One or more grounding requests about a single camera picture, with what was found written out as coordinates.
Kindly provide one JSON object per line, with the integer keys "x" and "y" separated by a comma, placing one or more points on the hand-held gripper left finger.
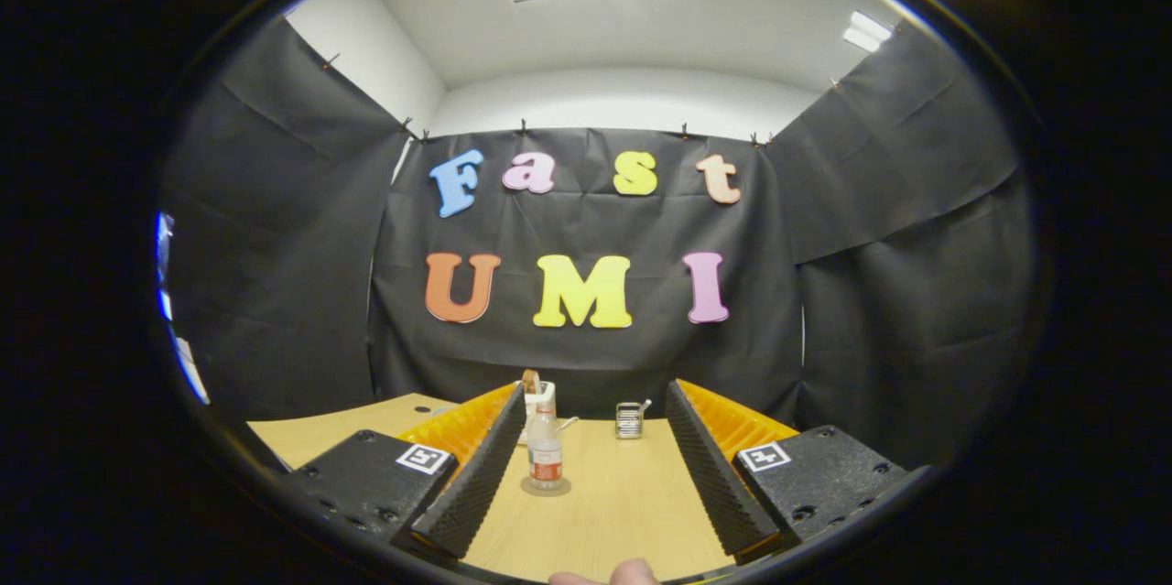
{"x": 476, "y": 475}

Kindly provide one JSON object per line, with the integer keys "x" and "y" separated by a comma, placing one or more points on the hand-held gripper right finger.
{"x": 710, "y": 475}

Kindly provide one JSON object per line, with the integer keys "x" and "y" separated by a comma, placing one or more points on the clear juice bottle red label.
{"x": 545, "y": 461}

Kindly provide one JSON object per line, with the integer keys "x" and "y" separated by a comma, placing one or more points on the round brown coaster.
{"x": 560, "y": 490}

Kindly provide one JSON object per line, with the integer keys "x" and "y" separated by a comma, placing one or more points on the wooden table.
{"x": 623, "y": 503}

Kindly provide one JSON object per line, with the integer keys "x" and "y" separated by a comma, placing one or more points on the white toaster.
{"x": 548, "y": 395}

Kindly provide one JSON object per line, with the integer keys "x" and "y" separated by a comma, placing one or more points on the bread slice in toaster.
{"x": 531, "y": 381}

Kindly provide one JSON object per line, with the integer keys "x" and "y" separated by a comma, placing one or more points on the small ceiling light panel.
{"x": 867, "y": 31}

